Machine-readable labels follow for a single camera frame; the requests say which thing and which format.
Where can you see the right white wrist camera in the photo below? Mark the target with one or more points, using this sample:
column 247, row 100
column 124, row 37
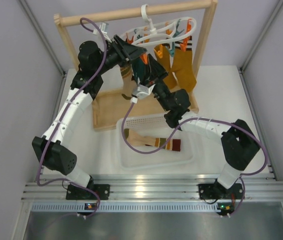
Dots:
column 141, row 92

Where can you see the teal sock with reindeer patch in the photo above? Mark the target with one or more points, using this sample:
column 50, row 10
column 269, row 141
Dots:
column 141, row 72

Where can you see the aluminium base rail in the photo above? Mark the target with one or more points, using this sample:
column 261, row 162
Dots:
column 153, row 194

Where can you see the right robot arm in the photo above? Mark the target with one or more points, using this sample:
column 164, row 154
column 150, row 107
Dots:
column 238, row 142

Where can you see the white plastic clip hanger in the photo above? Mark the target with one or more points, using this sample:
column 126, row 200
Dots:
column 177, row 31

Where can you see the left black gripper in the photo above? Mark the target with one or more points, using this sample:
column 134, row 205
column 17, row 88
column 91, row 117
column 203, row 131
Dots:
column 125, row 51

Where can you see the mustard sock left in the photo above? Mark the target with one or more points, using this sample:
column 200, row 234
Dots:
column 170, row 80

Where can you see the orange clothes peg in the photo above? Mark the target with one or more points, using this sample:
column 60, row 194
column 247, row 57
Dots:
column 144, row 58

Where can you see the white plastic basket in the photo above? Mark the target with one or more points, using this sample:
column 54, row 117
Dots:
column 154, row 125

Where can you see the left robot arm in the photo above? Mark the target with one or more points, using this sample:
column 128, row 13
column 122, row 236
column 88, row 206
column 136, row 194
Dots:
column 52, row 148

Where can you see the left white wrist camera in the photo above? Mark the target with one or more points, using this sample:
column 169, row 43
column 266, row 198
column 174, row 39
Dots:
column 103, row 28

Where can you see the teal clothes peg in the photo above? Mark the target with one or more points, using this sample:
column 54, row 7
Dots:
column 171, row 49

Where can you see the striped sock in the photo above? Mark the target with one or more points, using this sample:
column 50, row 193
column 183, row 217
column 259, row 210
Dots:
column 137, row 140
column 129, row 83

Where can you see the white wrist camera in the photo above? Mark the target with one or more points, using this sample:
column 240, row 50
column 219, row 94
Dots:
column 141, row 92
column 103, row 28

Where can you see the mustard sock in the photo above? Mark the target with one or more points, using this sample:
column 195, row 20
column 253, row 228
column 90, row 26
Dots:
column 182, row 65
column 170, row 80

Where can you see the mustard sock right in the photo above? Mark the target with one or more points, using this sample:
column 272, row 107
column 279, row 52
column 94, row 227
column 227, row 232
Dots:
column 182, row 65

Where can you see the yellow-orange clothes peg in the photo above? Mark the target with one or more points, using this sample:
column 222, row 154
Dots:
column 158, row 51

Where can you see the wooden hanger rack frame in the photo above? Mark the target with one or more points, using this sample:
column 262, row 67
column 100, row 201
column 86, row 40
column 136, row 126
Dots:
column 109, row 106

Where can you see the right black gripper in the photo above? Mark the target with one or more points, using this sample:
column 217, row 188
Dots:
column 157, row 71

